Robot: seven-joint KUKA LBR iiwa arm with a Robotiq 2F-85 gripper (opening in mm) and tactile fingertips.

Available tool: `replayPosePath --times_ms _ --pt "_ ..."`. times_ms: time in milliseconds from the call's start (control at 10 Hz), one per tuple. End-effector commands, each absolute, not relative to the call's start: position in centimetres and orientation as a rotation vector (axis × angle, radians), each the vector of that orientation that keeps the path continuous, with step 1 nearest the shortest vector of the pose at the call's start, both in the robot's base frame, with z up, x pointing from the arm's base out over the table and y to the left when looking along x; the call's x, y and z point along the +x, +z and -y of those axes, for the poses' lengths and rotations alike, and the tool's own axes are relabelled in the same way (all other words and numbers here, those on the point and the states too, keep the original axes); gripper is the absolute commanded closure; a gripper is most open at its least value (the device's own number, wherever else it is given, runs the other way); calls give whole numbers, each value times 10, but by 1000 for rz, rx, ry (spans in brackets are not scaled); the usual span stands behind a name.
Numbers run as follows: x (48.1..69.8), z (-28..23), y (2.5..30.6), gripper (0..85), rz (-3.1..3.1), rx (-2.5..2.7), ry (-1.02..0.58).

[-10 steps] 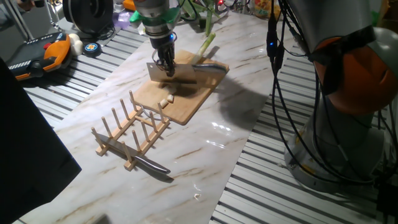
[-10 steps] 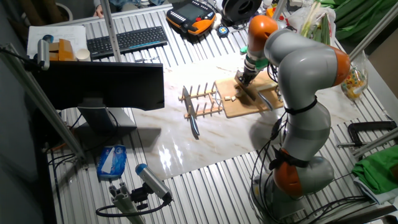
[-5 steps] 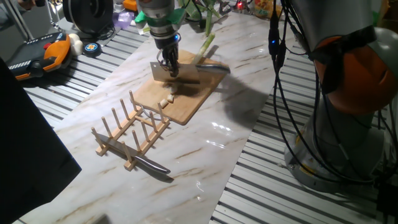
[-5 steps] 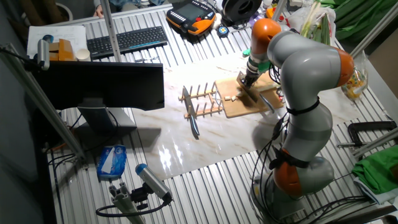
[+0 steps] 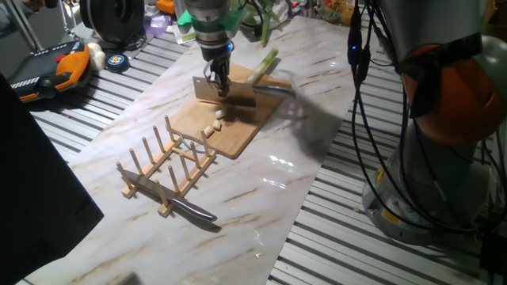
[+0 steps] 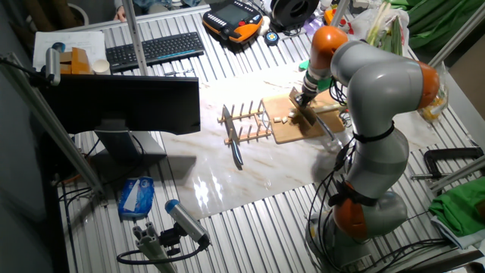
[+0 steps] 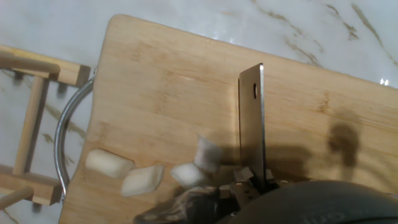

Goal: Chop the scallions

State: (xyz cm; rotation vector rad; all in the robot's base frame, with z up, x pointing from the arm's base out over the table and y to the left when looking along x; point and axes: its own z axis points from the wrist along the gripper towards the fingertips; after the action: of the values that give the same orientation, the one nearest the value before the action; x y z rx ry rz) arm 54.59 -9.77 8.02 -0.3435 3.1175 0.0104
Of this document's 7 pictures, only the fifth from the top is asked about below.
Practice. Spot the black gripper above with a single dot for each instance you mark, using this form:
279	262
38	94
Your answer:
216	51

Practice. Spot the steel cleaver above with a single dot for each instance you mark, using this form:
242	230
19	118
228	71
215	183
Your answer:
222	93

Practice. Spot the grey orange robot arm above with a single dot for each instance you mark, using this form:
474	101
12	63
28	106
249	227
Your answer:
435	39

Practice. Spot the bag of green scallions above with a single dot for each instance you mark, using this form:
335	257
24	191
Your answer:
265	31

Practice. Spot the bare person hand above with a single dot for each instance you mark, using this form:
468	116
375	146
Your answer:
33	4

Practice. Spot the loose green scallion stalk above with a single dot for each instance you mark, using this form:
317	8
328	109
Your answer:
188	36

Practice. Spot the wooden cutting board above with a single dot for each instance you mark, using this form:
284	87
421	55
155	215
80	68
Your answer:
245	130

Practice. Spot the purple plastic piece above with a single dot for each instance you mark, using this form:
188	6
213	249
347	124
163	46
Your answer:
156	23

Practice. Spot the wooden peg knife rack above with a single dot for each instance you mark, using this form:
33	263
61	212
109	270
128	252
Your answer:
186	180

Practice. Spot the black round spool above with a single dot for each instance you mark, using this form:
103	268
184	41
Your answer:
115	17

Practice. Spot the white rounded object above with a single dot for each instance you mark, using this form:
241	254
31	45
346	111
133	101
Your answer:
97	55

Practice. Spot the yellow snack bag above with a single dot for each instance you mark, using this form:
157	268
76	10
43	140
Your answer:
340	12

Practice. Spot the white marble pattern mat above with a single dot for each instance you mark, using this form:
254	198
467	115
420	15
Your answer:
257	206

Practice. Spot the pointed steel kitchen knife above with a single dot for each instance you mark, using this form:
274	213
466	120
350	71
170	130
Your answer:
190	207

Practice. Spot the black orange teach pendant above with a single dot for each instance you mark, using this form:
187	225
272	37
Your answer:
51	71

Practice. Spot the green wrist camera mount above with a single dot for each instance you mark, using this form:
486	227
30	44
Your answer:
233	17

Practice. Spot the upright aluminium post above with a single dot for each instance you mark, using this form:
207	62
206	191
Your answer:
24	24

